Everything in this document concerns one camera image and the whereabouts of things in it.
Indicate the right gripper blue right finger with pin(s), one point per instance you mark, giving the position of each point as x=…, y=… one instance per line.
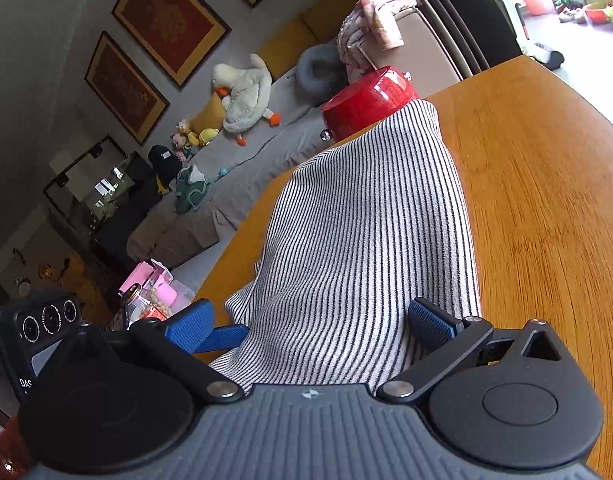
x=451, y=344

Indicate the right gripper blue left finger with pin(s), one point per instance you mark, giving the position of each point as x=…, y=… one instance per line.
x=170, y=345

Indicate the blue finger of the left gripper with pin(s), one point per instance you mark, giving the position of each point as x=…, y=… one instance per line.
x=223, y=338

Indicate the grey striped knit garment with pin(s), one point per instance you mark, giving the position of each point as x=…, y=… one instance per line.
x=357, y=233

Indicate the pink box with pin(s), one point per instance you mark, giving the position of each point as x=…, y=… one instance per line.
x=151, y=291

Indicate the green white plush toy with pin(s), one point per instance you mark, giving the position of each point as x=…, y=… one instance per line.
x=191, y=187

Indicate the glass fish tank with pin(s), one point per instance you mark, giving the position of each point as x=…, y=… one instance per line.
x=89, y=188

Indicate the black cap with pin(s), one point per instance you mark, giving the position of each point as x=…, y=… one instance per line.
x=165, y=163

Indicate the small yellow doll toys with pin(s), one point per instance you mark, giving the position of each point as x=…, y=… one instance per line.
x=187, y=142

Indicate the grey covered sofa bed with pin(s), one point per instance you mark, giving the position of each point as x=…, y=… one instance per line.
x=238, y=176

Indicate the yellow cushion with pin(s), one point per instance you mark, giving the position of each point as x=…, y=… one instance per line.
x=210, y=117

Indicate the white goose plush toy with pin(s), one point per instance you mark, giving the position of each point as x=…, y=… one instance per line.
x=245, y=94

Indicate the red framed picture lower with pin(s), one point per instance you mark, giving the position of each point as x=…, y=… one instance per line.
x=124, y=89

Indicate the red framed picture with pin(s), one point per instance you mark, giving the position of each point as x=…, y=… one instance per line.
x=177, y=34
x=124, y=89

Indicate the red glossy round stool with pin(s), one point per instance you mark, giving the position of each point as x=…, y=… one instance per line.
x=373, y=97

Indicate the beige sofa armrest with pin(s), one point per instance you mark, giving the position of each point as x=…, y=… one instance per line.
x=422, y=57

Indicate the grey neck pillow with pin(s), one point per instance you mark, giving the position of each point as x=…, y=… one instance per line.
x=320, y=74

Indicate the red framed picture upper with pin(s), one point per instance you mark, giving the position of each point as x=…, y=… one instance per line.
x=177, y=34

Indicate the pink patterned cloth pile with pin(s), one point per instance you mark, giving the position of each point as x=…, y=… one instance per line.
x=374, y=18

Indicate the red plastic basin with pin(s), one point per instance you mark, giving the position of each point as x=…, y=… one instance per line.
x=596, y=15

